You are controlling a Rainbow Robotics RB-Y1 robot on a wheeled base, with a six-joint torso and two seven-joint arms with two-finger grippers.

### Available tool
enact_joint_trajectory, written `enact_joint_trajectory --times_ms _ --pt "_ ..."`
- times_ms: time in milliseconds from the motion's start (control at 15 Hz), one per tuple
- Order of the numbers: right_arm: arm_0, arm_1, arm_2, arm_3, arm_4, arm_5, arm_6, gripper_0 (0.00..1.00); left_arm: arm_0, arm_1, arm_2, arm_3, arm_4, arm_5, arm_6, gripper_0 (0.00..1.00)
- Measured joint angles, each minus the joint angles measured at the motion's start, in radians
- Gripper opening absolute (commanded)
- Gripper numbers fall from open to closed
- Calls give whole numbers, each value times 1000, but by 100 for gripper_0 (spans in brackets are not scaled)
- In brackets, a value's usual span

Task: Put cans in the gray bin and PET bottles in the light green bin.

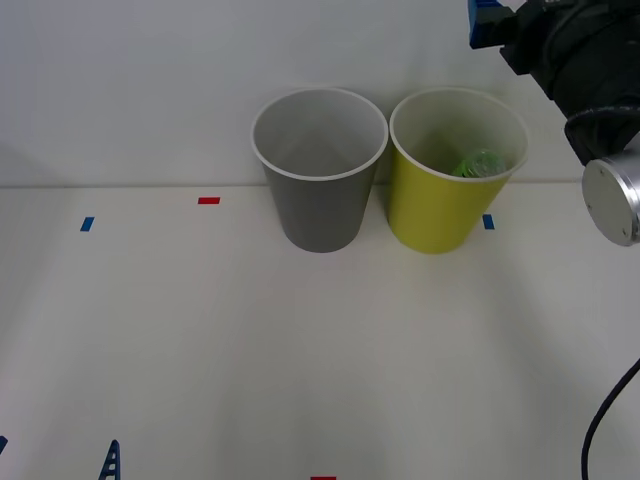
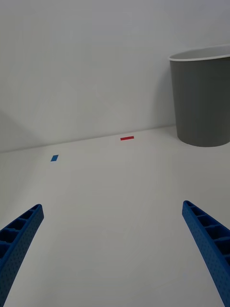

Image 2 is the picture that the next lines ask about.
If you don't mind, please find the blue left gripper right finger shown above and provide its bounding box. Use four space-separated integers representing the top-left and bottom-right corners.
182 200 230 307

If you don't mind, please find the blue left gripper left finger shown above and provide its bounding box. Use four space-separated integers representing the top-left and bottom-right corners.
0 203 45 307

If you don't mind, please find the grey plastic waste bin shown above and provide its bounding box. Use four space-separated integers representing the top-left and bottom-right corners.
169 44 230 148

